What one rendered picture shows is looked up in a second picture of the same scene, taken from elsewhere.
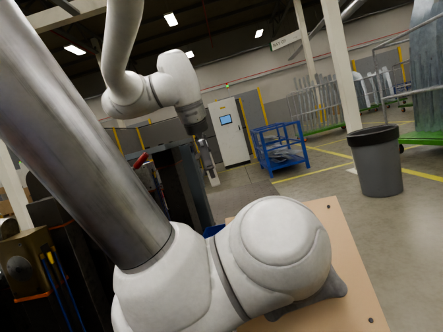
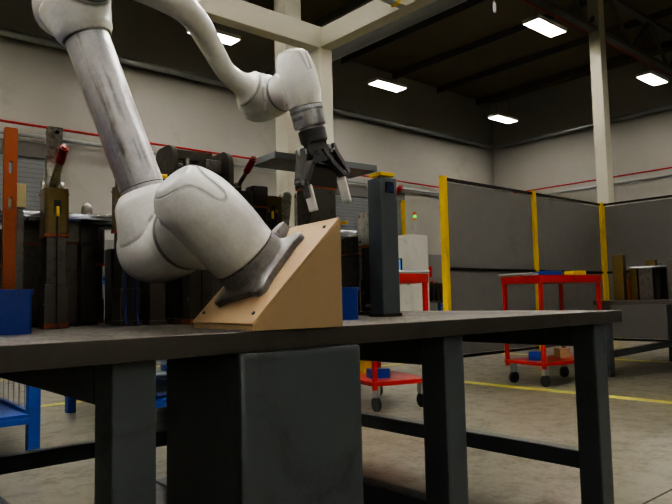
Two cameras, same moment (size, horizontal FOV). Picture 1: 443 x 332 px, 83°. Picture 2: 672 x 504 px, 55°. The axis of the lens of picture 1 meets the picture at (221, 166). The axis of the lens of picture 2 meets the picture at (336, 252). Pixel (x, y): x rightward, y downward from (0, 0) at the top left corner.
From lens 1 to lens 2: 1.30 m
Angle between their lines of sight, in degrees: 46
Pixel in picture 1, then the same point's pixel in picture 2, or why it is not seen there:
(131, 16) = (194, 31)
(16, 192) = not seen: hidden behind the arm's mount
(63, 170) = (98, 121)
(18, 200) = not seen: hidden behind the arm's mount
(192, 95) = (297, 97)
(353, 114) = not seen: outside the picture
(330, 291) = (251, 286)
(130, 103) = (244, 102)
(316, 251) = (176, 195)
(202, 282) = (144, 213)
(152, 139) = (631, 239)
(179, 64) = (286, 64)
